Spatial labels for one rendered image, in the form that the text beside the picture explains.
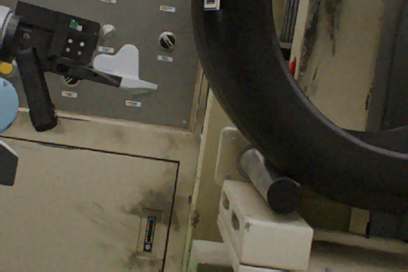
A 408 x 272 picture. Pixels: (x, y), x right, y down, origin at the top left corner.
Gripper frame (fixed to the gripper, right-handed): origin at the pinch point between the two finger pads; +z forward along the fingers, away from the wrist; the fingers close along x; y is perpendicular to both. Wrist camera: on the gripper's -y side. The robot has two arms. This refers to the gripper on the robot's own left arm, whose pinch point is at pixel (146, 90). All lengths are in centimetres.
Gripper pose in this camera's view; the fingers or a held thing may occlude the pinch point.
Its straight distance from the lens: 125.9
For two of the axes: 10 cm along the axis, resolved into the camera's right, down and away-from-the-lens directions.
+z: 9.6, 2.6, 0.6
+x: -0.5, -0.6, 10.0
